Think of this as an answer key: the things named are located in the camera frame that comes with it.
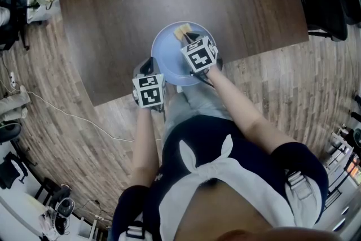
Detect white desk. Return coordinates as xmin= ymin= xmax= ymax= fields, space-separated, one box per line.
xmin=0 ymin=174 xmax=94 ymax=241

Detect black wooden chair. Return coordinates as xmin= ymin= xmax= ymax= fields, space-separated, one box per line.
xmin=35 ymin=177 xmax=61 ymax=207

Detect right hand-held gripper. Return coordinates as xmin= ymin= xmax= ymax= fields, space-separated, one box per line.
xmin=179 ymin=33 xmax=224 ymax=74

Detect white floor cable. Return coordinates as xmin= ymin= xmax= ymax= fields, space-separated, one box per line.
xmin=8 ymin=84 xmax=135 ymax=143

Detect grey black handheld device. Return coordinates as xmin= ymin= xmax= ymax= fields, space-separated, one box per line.
xmin=42 ymin=185 xmax=76 ymax=235

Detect person's left forearm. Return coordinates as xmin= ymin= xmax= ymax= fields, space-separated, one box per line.
xmin=131 ymin=106 xmax=159 ymax=189

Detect person's torso in navy top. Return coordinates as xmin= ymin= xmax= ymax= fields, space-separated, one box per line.
xmin=111 ymin=115 xmax=329 ymax=241

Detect grey harness strap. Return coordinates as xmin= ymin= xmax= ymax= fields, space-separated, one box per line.
xmin=125 ymin=224 xmax=146 ymax=241
xmin=284 ymin=170 xmax=314 ymax=201

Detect black stool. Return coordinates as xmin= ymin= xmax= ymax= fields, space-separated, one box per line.
xmin=0 ymin=122 xmax=23 ymax=144

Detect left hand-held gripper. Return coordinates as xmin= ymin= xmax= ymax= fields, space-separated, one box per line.
xmin=131 ymin=56 xmax=166 ymax=109

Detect metal shelf rack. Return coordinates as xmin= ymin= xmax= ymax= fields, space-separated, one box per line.
xmin=321 ymin=121 xmax=361 ymax=212

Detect person's right forearm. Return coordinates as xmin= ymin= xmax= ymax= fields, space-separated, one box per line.
xmin=207 ymin=66 xmax=297 ymax=155

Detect tan sponge piece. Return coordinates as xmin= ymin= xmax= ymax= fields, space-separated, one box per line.
xmin=173 ymin=24 xmax=192 ymax=40

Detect person's grey trousers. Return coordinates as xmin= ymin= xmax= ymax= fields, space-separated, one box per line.
xmin=162 ymin=84 xmax=235 ymax=147

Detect big blue plate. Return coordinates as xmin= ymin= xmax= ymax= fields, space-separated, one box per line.
xmin=151 ymin=21 xmax=223 ymax=87

